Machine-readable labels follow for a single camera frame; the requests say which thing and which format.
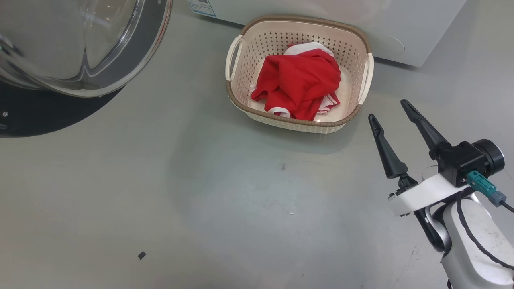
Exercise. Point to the cream perforated laundry basket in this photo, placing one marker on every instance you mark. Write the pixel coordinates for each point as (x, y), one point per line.
(261, 44)

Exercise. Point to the small black tape square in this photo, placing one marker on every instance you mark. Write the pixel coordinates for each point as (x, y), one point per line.
(141, 255)

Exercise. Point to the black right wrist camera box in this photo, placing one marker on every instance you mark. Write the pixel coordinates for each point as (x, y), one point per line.
(461, 160)

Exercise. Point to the blue energy label sticker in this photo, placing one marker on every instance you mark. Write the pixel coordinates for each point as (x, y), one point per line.
(202, 6)

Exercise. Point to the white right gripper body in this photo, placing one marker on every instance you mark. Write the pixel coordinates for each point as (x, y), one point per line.
(421, 194)

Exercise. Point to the round filter cover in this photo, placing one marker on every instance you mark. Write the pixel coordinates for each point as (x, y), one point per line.
(395, 44)

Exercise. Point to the white front-load washing machine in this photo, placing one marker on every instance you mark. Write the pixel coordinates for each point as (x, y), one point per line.
(361, 20)

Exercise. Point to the red jersey with white trim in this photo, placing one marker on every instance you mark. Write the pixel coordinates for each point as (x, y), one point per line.
(297, 76)

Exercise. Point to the black glass washing machine door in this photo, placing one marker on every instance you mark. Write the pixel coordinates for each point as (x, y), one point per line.
(40, 116)

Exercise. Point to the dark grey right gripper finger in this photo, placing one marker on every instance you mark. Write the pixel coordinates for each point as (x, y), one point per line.
(389, 156)
(427, 130)

